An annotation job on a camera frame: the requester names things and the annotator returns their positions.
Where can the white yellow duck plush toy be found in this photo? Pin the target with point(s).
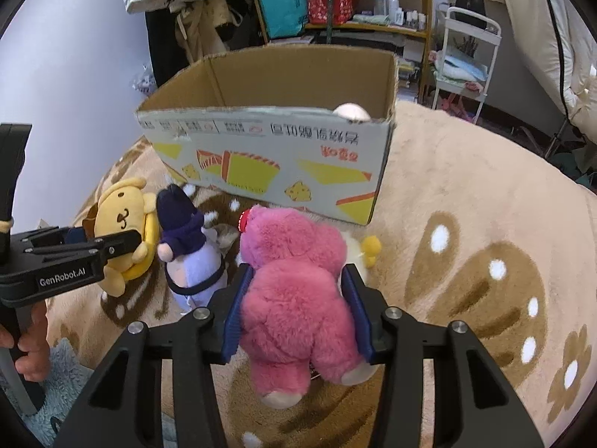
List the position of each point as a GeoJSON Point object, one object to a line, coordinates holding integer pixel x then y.
{"type": "Point", "coordinates": [371, 245]}

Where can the group of small bottles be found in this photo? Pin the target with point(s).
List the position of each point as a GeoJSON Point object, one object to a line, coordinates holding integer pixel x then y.
{"type": "Point", "coordinates": [396, 9]}

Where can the teal shopping bag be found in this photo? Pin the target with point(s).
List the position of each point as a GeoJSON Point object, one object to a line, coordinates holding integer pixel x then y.
{"type": "Point", "coordinates": [282, 7]}

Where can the white utility cart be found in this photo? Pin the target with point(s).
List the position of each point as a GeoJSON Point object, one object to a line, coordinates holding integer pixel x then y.
{"type": "Point", "coordinates": [466, 32]}

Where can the pink bear plush toy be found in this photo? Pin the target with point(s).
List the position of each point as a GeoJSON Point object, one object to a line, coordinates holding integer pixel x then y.
{"type": "Point", "coordinates": [289, 298]}

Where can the dark hanging coat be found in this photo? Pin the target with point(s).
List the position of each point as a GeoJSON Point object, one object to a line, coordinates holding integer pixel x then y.
{"type": "Point", "coordinates": [163, 51]}

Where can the beige printed blanket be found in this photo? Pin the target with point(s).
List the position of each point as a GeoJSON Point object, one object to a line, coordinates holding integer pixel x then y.
{"type": "Point", "coordinates": [466, 224]}

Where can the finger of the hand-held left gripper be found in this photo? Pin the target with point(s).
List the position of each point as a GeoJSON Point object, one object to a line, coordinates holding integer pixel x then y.
{"type": "Point", "coordinates": [122, 244]}
{"type": "Point", "coordinates": [46, 235]}

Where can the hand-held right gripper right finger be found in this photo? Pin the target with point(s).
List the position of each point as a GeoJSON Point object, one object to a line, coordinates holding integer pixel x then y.
{"type": "Point", "coordinates": [357, 318]}

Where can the printed cardboard box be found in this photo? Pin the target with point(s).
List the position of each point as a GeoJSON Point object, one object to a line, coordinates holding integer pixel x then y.
{"type": "Point", "coordinates": [261, 168]}

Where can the person's left hand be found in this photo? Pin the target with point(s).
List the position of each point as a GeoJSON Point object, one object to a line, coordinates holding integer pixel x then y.
{"type": "Point", "coordinates": [35, 340]}

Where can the yellow dog plush toy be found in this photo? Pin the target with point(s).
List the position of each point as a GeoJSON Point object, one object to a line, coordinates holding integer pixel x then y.
{"type": "Point", "coordinates": [122, 209]}

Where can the white fluffy plush toy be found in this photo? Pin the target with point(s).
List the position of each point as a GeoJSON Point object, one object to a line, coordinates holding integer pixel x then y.
{"type": "Point", "coordinates": [350, 112]}

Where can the khaki hanging coat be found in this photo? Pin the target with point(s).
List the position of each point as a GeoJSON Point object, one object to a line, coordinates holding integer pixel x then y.
{"type": "Point", "coordinates": [205, 28]}

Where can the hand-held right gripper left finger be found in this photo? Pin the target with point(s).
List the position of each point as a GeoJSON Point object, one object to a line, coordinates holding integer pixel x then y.
{"type": "Point", "coordinates": [232, 327]}

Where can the plastic bag of toys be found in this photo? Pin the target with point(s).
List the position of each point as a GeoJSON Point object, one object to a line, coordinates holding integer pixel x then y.
{"type": "Point", "coordinates": [144, 79]}

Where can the wooden shelf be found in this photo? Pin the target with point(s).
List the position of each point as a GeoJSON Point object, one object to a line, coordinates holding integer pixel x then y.
{"type": "Point", "coordinates": [373, 32]}

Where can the green pole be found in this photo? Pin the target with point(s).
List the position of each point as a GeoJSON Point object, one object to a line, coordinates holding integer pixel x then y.
{"type": "Point", "coordinates": [329, 18]}

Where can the light blue fuzzy cloth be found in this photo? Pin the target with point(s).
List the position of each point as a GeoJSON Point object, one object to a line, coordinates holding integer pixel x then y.
{"type": "Point", "coordinates": [70, 392]}

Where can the purple plush toy dark hood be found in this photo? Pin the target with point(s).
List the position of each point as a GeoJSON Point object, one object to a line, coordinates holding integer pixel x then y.
{"type": "Point", "coordinates": [191, 268]}

